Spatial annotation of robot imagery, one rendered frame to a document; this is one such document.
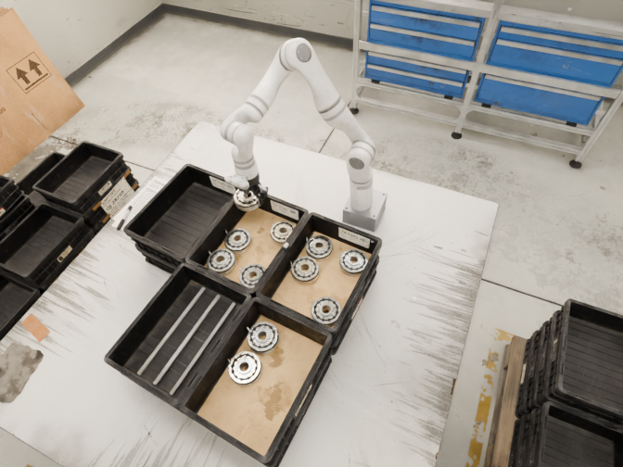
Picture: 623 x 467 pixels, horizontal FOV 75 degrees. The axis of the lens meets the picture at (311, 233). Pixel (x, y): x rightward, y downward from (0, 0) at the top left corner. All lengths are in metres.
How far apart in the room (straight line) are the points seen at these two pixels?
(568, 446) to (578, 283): 1.11
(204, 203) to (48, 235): 1.12
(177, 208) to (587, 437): 1.85
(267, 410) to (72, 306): 0.94
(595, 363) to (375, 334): 0.90
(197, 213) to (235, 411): 0.82
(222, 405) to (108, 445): 0.42
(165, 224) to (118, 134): 2.03
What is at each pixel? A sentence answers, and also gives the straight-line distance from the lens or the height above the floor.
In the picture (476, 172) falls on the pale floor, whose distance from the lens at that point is 3.12.
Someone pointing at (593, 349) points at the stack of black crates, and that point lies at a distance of 2.04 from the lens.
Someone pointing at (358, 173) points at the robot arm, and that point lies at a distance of 1.55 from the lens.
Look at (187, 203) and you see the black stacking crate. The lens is 1.82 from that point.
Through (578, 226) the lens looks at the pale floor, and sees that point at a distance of 3.07.
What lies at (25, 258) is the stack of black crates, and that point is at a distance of 2.64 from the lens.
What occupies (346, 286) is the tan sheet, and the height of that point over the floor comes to 0.83.
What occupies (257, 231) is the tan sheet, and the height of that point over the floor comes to 0.83.
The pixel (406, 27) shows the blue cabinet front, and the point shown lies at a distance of 3.00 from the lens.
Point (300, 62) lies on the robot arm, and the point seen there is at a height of 1.43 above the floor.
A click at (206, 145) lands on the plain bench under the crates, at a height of 0.70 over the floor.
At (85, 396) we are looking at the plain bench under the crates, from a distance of 1.71.
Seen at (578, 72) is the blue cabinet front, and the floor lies 0.66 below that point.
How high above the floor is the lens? 2.14
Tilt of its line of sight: 54 degrees down
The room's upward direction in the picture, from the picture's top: 5 degrees counter-clockwise
